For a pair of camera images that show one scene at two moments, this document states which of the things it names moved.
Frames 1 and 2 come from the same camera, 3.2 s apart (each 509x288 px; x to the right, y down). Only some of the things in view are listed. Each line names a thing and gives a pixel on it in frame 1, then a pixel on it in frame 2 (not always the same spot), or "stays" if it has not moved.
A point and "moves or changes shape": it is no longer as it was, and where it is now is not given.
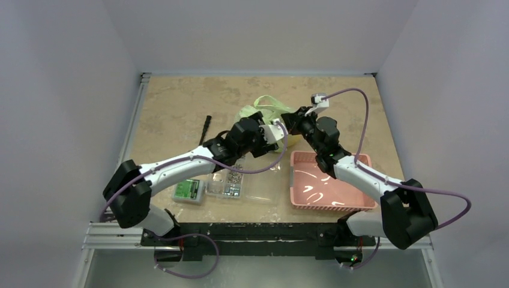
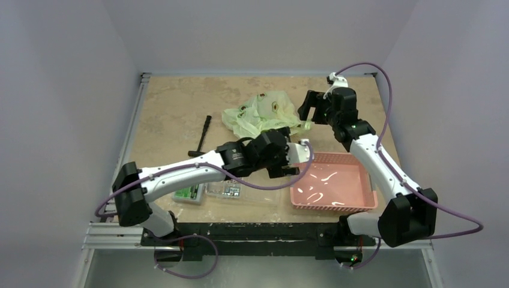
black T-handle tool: [206, 125] stays
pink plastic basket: [312, 189] stays
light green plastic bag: [269, 114] moves or changes shape
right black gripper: [292, 120] -> [319, 107]
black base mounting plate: [326, 241] stays
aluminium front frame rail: [101, 237] stays
